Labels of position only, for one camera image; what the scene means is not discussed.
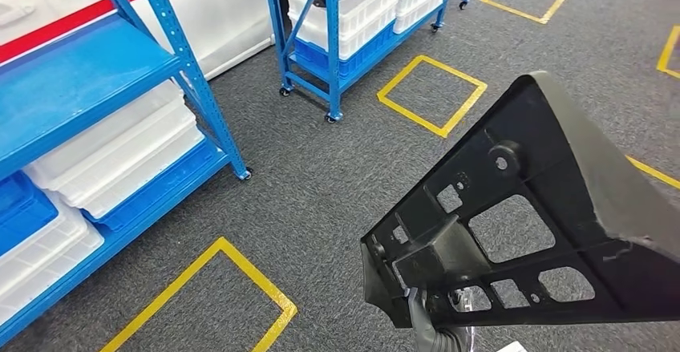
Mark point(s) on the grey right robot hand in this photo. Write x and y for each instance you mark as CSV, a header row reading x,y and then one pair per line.
x,y
417,307

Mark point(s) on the black plastic plate part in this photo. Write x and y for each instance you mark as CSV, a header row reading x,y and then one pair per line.
x,y
531,126

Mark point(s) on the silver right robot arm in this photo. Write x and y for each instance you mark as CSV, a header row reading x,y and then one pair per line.
x,y
441,341

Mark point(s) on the narrow blue shelf rack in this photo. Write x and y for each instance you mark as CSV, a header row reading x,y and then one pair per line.
x,y
333,47

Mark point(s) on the white car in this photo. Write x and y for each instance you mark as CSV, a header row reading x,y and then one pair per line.
x,y
223,15

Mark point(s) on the red barrier belt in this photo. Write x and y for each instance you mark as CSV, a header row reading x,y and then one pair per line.
x,y
53,28

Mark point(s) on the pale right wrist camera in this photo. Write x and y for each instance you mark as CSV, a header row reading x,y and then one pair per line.
x,y
510,347

